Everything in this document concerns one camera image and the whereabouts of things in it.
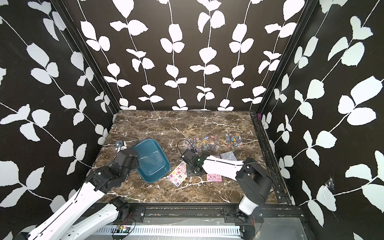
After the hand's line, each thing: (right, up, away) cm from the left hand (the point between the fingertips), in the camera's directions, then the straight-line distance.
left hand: (133, 154), depth 76 cm
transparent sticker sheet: (+59, +5, +28) cm, 66 cm away
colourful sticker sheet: (+22, -14, +12) cm, 29 cm away
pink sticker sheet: (+43, -16, +10) cm, 47 cm away
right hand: (+29, -11, +11) cm, 33 cm away
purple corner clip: (+85, +23, +47) cm, 100 cm away
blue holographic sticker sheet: (+54, -5, +20) cm, 57 cm away
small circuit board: (-3, -35, -6) cm, 35 cm away
